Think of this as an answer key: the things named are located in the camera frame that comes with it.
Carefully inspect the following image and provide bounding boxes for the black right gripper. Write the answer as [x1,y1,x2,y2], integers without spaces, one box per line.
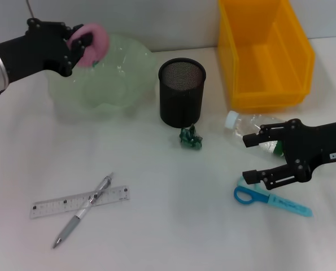
[242,118,336,191]

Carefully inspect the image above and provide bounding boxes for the green plastic wrapper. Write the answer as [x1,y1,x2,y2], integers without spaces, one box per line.
[179,124,204,151]

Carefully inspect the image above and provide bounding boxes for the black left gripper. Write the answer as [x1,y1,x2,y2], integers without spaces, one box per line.
[0,18,94,85]

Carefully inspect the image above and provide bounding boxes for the blue scissors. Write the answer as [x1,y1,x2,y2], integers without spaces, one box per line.
[234,176,314,218]

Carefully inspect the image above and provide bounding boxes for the clear plastic water bottle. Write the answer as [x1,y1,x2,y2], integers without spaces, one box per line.
[223,110,287,159]

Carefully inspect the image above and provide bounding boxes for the green glass fruit plate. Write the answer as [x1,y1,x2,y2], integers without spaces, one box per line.
[47,32,158,117]

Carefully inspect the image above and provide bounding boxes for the black mesh pen holder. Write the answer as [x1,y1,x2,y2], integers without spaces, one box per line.
[158,57,207,128]

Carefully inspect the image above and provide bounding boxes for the grey mechanical pen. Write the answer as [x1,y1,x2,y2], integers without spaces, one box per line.
[52,172,114,249]

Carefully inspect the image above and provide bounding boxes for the clear plastic ruler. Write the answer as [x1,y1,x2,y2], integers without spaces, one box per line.
[29,185,130,220]

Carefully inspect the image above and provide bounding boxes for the yellow plastic bin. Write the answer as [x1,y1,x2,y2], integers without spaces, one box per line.
[217,0,316,111]

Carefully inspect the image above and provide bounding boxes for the pink peach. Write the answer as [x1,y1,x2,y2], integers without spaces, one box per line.
[67,23,111,68]

